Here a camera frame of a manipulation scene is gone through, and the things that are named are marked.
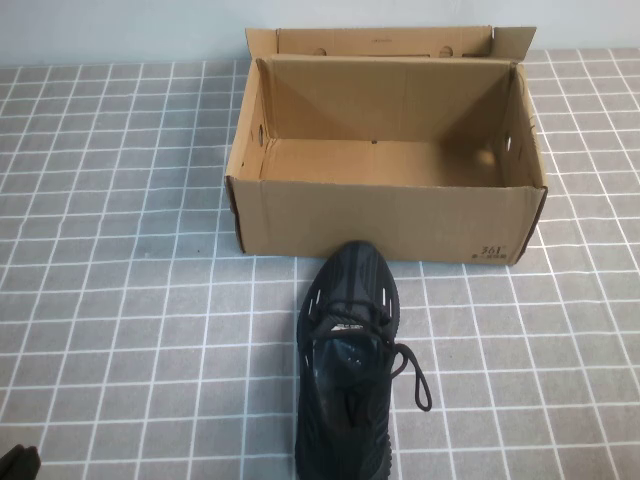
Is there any brown cardboard shoe box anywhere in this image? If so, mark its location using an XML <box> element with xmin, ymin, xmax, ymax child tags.
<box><xmin>223</xmin><ymin>24</ymin><xmax>550</xmax><ymax>266</ymax></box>

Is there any black knit sneaker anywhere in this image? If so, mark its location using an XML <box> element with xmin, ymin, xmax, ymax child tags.
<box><xmin>292</xmin><ymin>240</ymin><xmax>435</xmax><ymax>480</ymax></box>

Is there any grey checked tablecloth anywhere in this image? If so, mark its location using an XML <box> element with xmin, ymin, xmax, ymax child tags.
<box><xmin>0</xmin><ymin>45</ymin><xmax>640</xmax><ymax>480</ymax></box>

